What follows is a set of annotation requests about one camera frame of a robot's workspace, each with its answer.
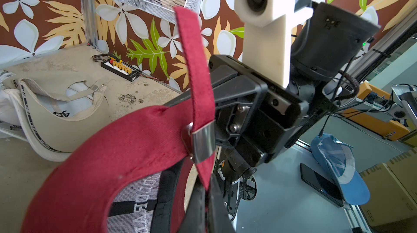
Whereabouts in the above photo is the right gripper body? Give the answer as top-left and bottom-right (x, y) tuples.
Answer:
(164, 53), (310, 175)

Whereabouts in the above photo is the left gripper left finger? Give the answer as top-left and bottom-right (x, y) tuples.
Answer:
(178, 177), (206, 233)

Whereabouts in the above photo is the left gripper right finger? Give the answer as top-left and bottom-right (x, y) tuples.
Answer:
(207, 174), (235, 233)

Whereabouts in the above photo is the maroon baseball cap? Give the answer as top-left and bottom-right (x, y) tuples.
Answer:
(21, 7), (215, 233)

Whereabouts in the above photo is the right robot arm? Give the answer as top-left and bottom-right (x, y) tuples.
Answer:
(168, 3), (378, 175)

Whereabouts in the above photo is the blue baseball cap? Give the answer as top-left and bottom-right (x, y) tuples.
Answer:
(311, 133), (370, 205)

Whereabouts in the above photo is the beige baseball cap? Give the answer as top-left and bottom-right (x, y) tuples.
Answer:
(3, 70), (111, 162)

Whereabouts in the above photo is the white baseball cap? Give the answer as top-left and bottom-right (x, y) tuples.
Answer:
(1, 70), (28, 142)

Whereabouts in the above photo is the black smartphone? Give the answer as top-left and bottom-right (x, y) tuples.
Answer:
(300, 163), (344, 208)

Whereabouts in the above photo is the black orange device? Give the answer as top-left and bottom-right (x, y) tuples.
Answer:
(91, 54), (142, 82)

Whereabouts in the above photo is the cardboard box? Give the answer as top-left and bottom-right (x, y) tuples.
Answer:
(360, 149), (417, 228)

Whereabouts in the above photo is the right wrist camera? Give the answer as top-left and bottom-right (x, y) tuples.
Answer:
(235, 0), (313, 88)

